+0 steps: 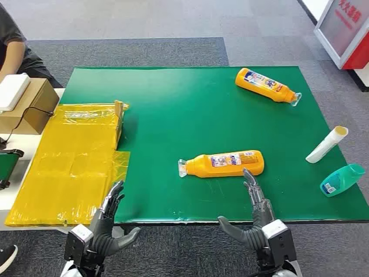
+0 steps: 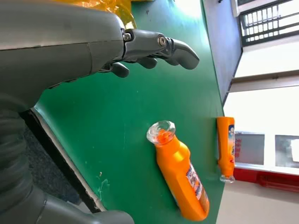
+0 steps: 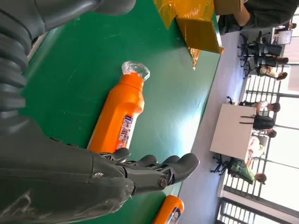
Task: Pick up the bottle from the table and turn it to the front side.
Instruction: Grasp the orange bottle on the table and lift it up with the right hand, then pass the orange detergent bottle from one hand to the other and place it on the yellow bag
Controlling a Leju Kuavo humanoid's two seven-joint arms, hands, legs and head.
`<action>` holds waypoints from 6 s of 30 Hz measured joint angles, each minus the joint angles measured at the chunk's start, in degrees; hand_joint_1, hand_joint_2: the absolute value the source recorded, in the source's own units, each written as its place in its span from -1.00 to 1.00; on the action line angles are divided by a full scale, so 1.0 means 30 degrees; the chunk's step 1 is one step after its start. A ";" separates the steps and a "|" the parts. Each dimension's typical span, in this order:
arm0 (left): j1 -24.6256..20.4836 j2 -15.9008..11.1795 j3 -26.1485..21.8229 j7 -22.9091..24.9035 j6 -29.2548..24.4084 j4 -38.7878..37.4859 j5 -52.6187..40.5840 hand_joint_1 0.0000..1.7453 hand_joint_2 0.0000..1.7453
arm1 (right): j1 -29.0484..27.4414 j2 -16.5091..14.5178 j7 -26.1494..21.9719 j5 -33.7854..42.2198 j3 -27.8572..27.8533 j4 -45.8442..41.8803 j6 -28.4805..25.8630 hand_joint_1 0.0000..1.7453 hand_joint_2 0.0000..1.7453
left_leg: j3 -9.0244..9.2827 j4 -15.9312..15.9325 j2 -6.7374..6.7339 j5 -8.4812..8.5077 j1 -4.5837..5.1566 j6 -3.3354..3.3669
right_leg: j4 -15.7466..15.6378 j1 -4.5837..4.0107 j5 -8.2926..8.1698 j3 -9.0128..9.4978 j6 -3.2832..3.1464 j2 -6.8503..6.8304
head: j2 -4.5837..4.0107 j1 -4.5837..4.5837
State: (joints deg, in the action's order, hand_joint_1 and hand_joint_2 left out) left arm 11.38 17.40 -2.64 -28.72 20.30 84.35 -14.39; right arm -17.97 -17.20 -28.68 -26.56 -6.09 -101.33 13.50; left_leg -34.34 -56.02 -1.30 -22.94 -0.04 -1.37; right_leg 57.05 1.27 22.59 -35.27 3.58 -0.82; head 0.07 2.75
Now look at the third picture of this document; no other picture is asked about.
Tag amber transparent plastic box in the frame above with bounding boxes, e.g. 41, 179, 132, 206
153, 0, 225, 70

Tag white table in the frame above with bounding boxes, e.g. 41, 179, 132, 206
209, 103, 257, 161

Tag dark metal window railing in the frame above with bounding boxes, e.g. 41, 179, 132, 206
214, 63, 299, 224

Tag laptop screen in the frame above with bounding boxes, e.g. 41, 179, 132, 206
272, 29, 293, 46

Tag person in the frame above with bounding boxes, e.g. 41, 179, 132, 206
230, 157, 267, 185
257, 65, 288, 81
218, 0, 299, 35
256, 55, 289, 66
239, 114, 278, 139
240, 100, 281, 115

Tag brown cardboard box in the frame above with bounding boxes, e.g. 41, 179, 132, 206
214, 0, 245, 16

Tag grey ribbed right arm sleeve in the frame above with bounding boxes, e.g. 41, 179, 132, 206
0, 9, 32, 124

